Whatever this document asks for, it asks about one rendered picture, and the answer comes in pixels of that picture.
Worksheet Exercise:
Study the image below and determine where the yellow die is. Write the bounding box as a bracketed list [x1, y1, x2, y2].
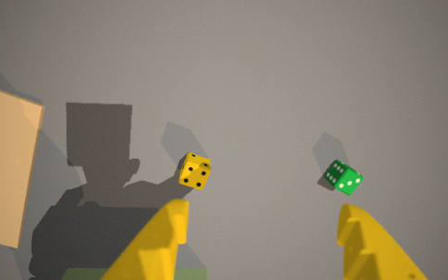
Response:
[178, 152, 211, 190]

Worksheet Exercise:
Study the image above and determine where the green die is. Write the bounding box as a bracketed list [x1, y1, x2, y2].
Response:
[324, 160, 364, 195]

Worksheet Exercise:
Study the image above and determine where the tan mat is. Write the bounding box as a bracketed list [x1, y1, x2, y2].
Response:
[0, 90, 45, 248]

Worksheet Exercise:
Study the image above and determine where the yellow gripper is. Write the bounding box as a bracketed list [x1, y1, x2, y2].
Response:
[101, 199, 427, 280]

